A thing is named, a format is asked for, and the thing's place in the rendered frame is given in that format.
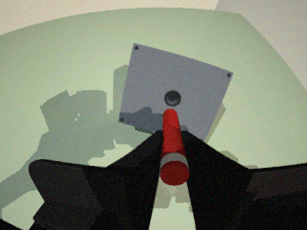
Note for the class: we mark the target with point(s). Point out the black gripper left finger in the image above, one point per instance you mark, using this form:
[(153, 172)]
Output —
[(125, 188)]

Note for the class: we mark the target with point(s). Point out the red peg with white band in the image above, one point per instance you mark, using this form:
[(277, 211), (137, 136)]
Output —
[(173, 163)]

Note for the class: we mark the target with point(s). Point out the grey sloped panel with hole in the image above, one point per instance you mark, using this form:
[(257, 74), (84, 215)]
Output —
[(158, 80)]

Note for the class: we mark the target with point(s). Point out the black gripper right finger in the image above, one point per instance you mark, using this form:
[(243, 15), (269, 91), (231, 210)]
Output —
[(221, 190)]

